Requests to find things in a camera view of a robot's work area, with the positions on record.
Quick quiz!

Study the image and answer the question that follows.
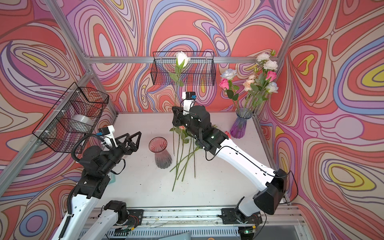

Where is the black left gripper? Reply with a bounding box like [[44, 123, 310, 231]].
[[98, 132, 141, 177]]

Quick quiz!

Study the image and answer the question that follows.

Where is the black wire basket back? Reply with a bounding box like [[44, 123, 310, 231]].
[[151, 50, 216, 87]]

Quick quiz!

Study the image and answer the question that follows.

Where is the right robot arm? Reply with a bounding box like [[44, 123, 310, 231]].
[[172, 106, 289, 224]]

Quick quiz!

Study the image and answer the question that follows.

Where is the black wire basket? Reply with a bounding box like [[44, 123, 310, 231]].
[[151, 50, 216, 87], [32, 83, 109, 153]]

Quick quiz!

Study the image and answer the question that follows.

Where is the white blue rose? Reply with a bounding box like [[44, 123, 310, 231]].
[[221, 69, 237, 80], [265, 82, 279, 94]]

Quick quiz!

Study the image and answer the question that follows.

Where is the peach rose spray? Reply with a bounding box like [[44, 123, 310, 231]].
[[243, 75, 257, 108]]

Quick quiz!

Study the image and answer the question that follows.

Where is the purple ribbed glass vase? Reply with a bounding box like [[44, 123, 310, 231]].
[[230, 108, 253, 139]]

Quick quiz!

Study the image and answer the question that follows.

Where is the silver tape roll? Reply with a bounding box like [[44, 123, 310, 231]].
[[72, 114, 94, 126]]

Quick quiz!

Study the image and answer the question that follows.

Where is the red glass vase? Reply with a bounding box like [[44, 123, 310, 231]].
[[149, 137, 172, 169]]

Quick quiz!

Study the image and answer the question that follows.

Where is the black wire basket left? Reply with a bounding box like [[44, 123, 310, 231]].
[[32, 83, 109, 153]]

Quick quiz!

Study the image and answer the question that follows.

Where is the flower pile on table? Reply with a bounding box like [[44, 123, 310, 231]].
[[170, 127, 202, 191]]

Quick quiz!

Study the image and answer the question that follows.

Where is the pink rose stem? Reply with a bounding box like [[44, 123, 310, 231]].
[[219, 78, 240, 110]]

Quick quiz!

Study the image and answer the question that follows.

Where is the white rose spray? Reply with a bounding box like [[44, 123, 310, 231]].
[[256, 50, 279, 73]]

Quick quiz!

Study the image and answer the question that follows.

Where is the small teal clock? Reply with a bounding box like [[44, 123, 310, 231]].
[[108, 173, 116, 185]]

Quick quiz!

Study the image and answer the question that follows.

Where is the white rosebud stem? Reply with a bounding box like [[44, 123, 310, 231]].
[[167, 50, 191, 157]]

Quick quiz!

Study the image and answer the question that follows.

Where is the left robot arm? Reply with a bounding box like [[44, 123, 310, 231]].
[[52, 128, 142, 240]]

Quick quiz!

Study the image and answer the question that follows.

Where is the metal base rail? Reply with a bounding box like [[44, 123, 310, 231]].
[[56, 205, 301, 240]]

